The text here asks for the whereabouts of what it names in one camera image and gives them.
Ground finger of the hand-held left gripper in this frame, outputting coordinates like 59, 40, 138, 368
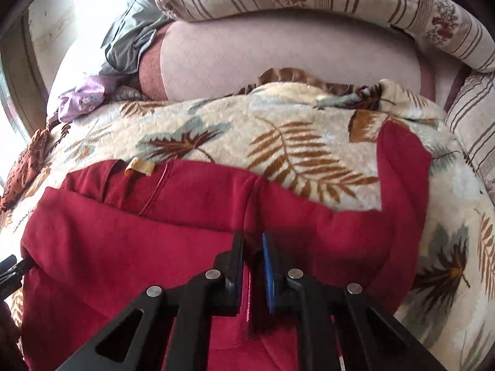
0, 254, 34, 301

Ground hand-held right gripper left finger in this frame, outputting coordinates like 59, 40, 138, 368
54, 231, 245, 371

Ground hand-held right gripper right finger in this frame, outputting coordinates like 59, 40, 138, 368
262, 233, 447, 371

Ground red fleece garment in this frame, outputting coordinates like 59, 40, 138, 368
19, 118, 432, 371

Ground orange floral cloth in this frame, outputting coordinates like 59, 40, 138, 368
0, 127, 53, 214

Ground leaf print plush blanket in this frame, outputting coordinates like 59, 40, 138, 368
0, 67, 495, 371

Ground purple floral cloth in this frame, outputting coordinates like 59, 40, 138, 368
48, 75, 143, 124

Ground wooden framed glass window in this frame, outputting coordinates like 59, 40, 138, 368
0, 8, 49, 145

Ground white pillow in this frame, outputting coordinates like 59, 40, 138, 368
46, 41, 117, 105

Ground pink quilted pad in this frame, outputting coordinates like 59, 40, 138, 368
138, 19, 436, 102

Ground grey cloth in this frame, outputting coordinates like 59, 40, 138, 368
101, 0, 175, 77

